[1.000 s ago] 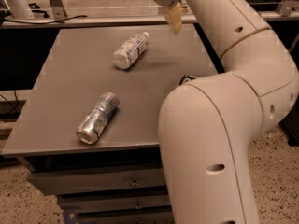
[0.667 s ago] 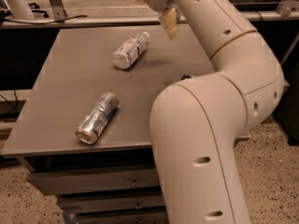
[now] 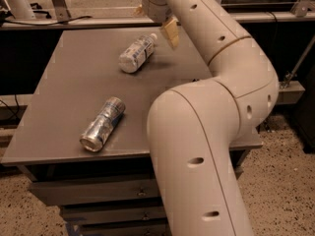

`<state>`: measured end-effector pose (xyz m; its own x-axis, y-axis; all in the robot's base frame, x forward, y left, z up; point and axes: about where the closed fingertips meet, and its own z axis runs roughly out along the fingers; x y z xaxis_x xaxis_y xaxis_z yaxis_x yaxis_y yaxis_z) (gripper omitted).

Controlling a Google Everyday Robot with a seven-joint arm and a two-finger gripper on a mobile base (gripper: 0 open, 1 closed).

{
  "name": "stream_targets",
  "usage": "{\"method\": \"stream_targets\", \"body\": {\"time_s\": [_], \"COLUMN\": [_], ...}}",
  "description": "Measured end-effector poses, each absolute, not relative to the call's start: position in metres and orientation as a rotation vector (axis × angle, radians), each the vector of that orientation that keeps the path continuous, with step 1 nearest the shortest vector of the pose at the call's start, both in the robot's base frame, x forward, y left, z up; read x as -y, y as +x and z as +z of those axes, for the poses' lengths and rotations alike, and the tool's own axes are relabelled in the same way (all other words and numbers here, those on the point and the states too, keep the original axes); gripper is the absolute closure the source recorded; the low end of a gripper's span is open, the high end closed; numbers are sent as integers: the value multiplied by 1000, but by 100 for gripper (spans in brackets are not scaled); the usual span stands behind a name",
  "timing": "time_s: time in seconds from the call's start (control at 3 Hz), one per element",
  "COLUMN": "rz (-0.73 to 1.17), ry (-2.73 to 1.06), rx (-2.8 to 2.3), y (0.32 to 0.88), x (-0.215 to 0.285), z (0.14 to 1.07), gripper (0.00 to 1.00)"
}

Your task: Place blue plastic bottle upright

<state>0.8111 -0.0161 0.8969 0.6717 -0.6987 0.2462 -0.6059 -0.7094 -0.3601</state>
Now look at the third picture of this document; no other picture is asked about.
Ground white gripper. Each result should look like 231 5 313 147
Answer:
142 0 179 48

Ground clear plastic water bottle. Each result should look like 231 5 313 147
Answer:
118 33 158 74

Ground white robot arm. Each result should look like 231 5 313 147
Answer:
143 0 279 236

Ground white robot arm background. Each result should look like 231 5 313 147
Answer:
7 0 35 20

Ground silver blue drink can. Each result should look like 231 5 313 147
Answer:
80 96 126 152

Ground grey drawer cabinet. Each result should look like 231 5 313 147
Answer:
0 27 264 236

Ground middle grey drawer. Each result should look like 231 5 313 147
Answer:
61 206 166 224

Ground grey drawer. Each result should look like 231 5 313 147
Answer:
80 220 171 236
30 175 159 206
61 206 166 224

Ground bottom grey drawer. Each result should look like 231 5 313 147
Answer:
80 220 171 236

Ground top grey drawer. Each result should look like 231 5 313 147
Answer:
30 175 159 206

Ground metal frame rail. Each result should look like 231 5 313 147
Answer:
0 12 315 30

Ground black cable on rail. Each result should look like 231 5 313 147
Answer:
3 15 94 27

